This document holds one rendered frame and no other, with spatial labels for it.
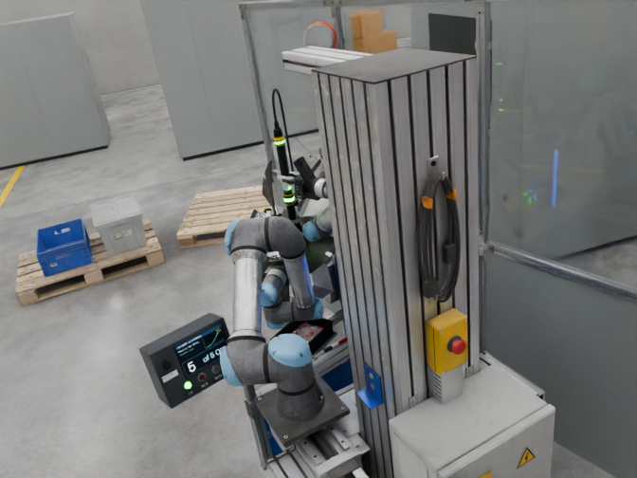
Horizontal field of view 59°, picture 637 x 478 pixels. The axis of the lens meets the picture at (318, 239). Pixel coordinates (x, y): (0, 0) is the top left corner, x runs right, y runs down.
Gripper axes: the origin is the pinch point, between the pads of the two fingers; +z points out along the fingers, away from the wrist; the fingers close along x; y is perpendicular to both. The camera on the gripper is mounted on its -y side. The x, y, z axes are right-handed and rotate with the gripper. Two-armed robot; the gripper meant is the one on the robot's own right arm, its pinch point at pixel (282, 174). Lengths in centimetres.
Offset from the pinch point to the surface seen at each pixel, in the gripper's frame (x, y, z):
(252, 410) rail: -61, 63, -30
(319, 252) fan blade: -6.3, 27.9, -21.3
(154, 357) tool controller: -88, 22, -27
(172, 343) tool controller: -81, 21, -28
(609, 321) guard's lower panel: 51, 62, -116
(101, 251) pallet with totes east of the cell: 40, 137, 299
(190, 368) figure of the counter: -80, 30, -31
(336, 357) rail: -21, 64, -37
